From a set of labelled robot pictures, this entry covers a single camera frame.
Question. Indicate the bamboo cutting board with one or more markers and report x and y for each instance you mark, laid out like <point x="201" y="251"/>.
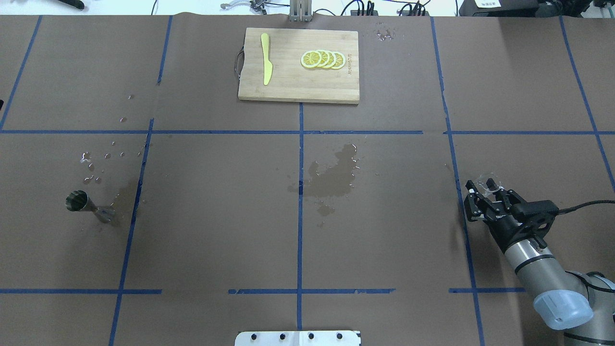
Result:
<point x="290" y="81"/>

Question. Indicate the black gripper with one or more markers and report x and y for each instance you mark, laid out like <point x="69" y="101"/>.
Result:
<point x="507" y="233"/>

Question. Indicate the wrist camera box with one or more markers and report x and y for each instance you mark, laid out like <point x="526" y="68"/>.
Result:
<point x="535" y="218"/>

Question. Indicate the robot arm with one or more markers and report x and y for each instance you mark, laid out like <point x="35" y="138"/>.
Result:
<point x="580" y="305"/>

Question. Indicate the lemon slice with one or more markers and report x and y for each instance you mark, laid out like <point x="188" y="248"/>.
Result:
<point x="339" y="61"/>
<point x="311" y="59"/>
<point x="332" y="60"/>
<point x="325" y="58"/>

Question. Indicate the aluminium frame post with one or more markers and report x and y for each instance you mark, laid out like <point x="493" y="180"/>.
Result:
<point x="300" y="11"/>

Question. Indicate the front lemon slice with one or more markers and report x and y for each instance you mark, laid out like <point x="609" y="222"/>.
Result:
<point x="311" y="59"/>

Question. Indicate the yellow plastic knife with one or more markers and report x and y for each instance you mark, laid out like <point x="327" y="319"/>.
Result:
<point x="267" y="64"/>

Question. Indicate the clear glass cup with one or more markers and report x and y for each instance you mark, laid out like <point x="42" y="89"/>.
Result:
<point x="487" y="184"/>

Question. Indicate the steel double jigger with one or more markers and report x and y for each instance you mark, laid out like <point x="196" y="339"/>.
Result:
<point x="79" y="200"/>

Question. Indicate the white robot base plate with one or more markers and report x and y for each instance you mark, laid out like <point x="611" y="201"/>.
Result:
<point x="299" y="338"/>

